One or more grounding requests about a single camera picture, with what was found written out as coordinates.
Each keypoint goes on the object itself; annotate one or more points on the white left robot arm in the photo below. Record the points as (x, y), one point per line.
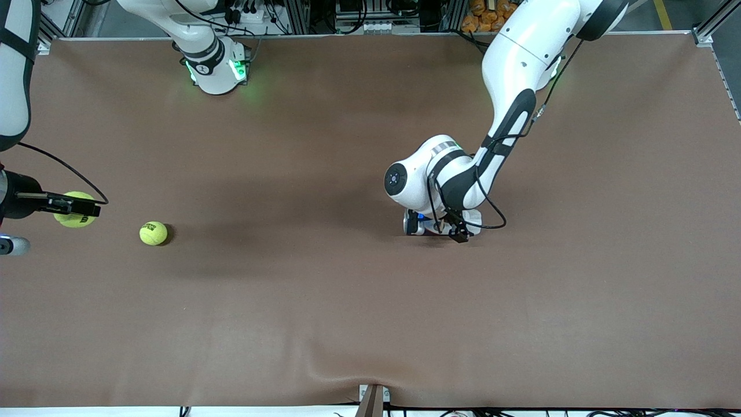
(521, 63)

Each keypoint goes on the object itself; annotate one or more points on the orange lumpy items pile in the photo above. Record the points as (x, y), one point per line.
(477, 17)

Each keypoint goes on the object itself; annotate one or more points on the brown table mat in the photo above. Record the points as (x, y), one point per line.
(370, 318)

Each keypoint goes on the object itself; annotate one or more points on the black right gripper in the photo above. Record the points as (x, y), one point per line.
(21, 194)

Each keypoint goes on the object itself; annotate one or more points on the white socket strip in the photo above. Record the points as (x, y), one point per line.
(379, 27)

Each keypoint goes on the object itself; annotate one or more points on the yellow-green tennis ball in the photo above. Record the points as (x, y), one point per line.
(66, 221)
(153, 236)

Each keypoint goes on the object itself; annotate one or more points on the aluminium frame corner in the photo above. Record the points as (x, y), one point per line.
(45, 47)
(703, 36)

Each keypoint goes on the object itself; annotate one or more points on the aluminium rack post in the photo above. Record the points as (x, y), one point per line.
(298, 17)
(451, 16)

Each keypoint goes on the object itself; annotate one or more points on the white power strip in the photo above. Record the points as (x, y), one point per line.
(260, 17)

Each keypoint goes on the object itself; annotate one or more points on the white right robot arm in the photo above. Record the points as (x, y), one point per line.
(14, 87)

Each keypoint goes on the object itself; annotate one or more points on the white blue tennis ball can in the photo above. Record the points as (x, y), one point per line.
(474, 220)

